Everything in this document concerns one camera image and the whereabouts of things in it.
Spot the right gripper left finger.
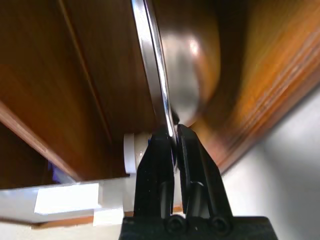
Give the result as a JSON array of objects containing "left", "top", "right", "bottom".
[{"left": 133, "top": 126, "right": 176, "bottom": 221}]

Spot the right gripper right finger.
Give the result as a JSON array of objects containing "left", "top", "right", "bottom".
[{"left": 176, "top": 123, "right": 235, "bottom": 221}]

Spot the white jar blue label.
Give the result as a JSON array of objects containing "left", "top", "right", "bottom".
[{"left": 123, "top": 133, "right": 152, "bottom": 176}]

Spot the steel bowl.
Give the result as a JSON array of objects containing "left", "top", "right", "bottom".
[{"left": 130, "top": 0, "right": 222, "bottom": 176}]

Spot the wooden cabinet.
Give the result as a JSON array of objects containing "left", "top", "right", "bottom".
[{"left": 0, "top": 0, "right": 320, "bottom": 226}]

